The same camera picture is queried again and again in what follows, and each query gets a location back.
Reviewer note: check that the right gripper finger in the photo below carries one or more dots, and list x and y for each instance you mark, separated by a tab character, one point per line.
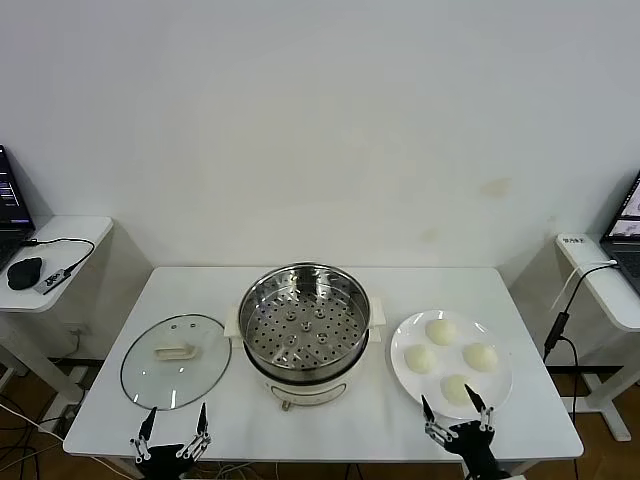
429	415
481	410

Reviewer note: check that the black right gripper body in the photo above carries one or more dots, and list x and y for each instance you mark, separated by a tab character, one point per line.
477	450

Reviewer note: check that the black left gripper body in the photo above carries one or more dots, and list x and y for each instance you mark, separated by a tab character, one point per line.
165	462

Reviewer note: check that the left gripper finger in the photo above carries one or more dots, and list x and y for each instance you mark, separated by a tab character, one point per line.
201	425
146	432

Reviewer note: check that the white steamed baozi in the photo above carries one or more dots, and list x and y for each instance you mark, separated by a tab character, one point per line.
480	357
441	332
420	359
454	389

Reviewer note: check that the stainless steel steamer basket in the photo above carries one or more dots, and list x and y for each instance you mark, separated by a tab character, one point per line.
270	300

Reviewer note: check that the white round plate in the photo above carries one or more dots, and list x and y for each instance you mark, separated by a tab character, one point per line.
400	350

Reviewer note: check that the cream electric cooker pot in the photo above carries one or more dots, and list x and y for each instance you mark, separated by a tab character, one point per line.
310	392

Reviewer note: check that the white side desk with label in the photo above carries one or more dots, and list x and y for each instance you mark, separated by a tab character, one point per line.
610	305

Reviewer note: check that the grey usb hub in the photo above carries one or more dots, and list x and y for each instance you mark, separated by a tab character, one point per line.
50	281

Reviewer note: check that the white label with black text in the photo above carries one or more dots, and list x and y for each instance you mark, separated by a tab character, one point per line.
573	240

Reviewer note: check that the black computer mouse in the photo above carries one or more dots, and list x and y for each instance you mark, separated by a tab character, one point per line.
25	273

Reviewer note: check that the white side desk with mouse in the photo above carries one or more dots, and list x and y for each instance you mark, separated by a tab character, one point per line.
75	235

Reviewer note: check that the grey laptop with bright screen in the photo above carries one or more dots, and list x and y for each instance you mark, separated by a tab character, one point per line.
625	250

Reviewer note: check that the black laptop with dark screen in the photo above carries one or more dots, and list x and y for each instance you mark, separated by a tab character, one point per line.
10	200

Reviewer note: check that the white wall socket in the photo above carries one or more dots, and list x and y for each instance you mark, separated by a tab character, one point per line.
79	330

